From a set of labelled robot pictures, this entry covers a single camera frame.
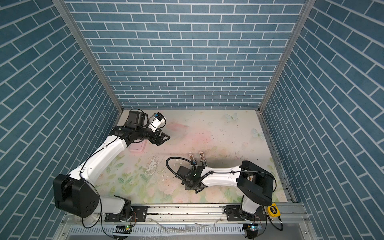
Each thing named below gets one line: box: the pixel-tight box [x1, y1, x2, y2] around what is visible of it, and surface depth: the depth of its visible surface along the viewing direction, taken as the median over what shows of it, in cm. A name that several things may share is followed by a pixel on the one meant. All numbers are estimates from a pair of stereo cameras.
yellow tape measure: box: [267, 203, 281, 217], surface depth 75 cm
